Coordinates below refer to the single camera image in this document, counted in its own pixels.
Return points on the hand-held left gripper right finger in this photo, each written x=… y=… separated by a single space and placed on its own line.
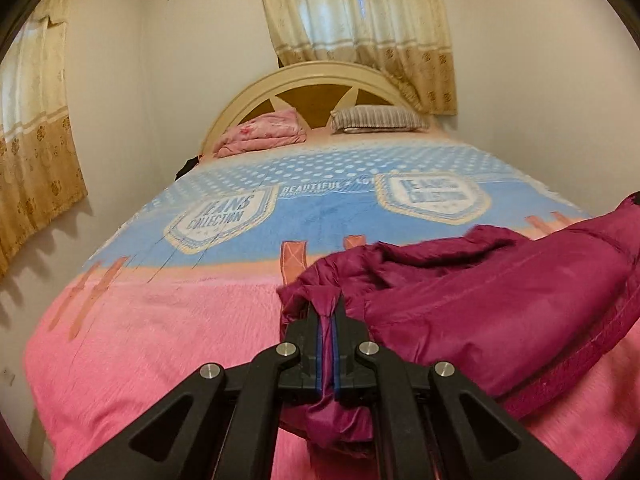
x=340 y=355

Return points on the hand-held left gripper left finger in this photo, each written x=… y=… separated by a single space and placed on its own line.
x=318 y=355

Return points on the magenta quilted puffer jacket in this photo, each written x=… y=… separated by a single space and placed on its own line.
x=475 y=300

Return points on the bed with blue-pink bedspread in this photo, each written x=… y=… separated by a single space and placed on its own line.
x=325 y=215

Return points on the peach bed sheet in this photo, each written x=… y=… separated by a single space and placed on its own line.
x=320 y=137

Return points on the black object beside bed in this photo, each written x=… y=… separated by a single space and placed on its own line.
x=187 y=167

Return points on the folded pink floral quilt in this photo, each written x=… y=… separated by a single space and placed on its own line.
x=260 y=132

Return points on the striped pillow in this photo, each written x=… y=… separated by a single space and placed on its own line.
x=380 y=119

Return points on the cream wooden headboard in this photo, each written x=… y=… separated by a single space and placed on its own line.
x=240 y=105

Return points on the beige floral curtain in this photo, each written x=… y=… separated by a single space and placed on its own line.
x=35 y=150
x=410 y=25
x=310 y=10

